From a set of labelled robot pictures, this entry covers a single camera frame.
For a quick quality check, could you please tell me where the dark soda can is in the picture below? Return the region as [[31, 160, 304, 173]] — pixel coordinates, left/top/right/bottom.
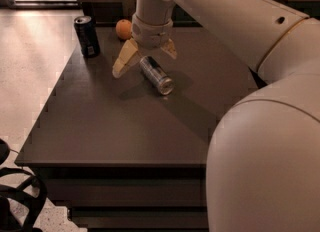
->
[[74, 16, 100, 58]]

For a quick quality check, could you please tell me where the silver redbull can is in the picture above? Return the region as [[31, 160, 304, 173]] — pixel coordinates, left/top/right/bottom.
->
[[139, 56, 174, 96]]

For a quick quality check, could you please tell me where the black chair base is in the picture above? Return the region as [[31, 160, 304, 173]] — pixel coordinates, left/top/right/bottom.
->
[[0, 138, 48, 232]]

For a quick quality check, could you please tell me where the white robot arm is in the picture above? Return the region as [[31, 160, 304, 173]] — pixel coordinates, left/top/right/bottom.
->
[[113, 0, 320, 232]]

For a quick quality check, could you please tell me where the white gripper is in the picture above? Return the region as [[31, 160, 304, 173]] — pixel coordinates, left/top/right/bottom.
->
[[112, 14, 177, 78]]

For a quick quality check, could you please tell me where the orange fruit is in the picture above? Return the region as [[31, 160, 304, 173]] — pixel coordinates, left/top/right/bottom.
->
[[115, 19, 132, 40]]

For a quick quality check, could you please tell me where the dark drawer cabinet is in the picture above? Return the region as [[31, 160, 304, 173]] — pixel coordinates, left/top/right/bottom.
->
[[16, 28, 256, 232]]

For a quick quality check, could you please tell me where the left metal wall bracket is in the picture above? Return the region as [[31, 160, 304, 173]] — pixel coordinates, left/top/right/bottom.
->
[[121, 0, 135, 19]]

